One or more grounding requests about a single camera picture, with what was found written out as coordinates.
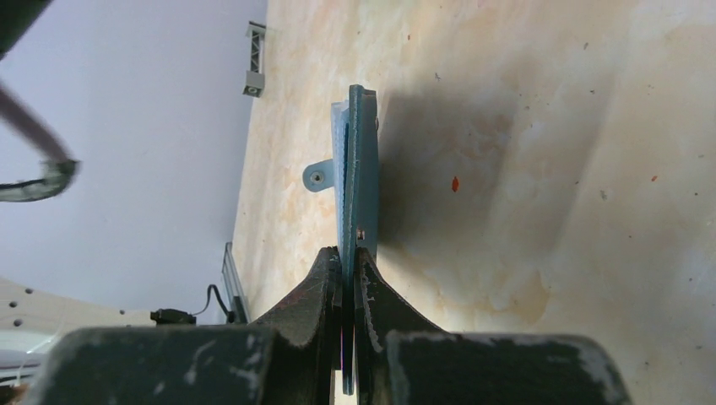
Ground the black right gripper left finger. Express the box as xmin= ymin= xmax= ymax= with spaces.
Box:
xmin=24 ymin=247 xmax=340 ymax=404

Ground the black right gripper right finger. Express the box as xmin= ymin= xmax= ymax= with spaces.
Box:
xmin=353 ymin=248 xmax=632 ymax=404

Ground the teal card holder wallet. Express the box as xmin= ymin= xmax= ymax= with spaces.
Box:
xmin=302 ymin=84 xmax=380 ymax=396

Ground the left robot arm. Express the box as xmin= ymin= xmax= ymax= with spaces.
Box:
xmin=1 ymin=278 xmax=155 ymax=386

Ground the grey bracket tool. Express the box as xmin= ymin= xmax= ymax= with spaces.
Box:
xmin=243 ymin=21 xmax=266 ymax=98

